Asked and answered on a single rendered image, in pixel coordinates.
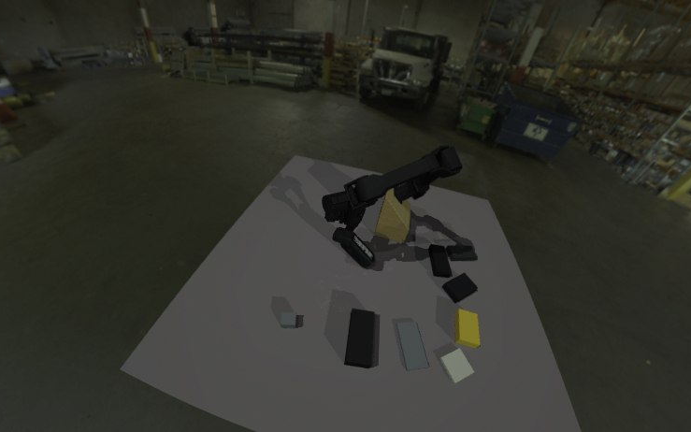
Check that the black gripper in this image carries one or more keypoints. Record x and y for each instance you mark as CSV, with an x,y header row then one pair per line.
x,y
346,235

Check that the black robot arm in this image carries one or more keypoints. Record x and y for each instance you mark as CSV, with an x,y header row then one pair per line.
x,y
442,162

